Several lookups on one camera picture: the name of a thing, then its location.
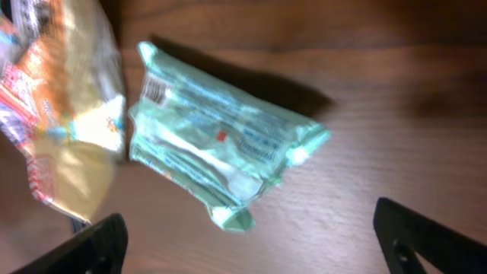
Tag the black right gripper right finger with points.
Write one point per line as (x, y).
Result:
(404, 234)

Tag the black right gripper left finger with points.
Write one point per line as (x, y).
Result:
(99, 248)

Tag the large orange white snack bag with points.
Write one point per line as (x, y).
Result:
(63, 100)

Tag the green snack packet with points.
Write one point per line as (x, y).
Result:
(219, 143)

